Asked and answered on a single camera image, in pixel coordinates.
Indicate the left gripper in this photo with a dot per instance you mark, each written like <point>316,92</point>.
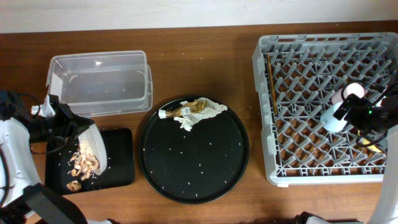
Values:
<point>76,124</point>

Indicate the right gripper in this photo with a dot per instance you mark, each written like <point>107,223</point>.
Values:
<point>360,106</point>

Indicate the yellow bowl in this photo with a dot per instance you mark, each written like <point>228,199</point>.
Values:
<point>363,142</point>

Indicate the grey plate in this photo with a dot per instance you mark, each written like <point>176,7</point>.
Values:
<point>95,141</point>

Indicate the pink cup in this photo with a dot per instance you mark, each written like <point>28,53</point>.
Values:
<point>352,88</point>

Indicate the blue cup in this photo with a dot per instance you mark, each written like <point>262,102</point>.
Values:
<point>332,124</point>

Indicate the food scraps with rice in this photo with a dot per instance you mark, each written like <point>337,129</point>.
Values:
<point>84,164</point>

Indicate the white napkin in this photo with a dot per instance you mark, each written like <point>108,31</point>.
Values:
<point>187,122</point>

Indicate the gold foil wrapper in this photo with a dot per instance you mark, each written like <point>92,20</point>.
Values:
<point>187,109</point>

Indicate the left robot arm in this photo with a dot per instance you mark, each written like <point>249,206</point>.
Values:
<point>22,192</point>

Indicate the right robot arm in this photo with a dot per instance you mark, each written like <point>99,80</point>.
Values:
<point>353,141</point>

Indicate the grey dishwasher rack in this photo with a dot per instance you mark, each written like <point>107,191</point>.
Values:
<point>296,77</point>

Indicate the clear plastic storage bin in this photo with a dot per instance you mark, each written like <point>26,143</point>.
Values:
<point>102,83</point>

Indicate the black rectangular tray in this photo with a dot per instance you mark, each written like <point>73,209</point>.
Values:
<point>119,171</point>

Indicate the round black serving tray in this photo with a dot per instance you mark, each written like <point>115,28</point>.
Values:
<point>196,166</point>

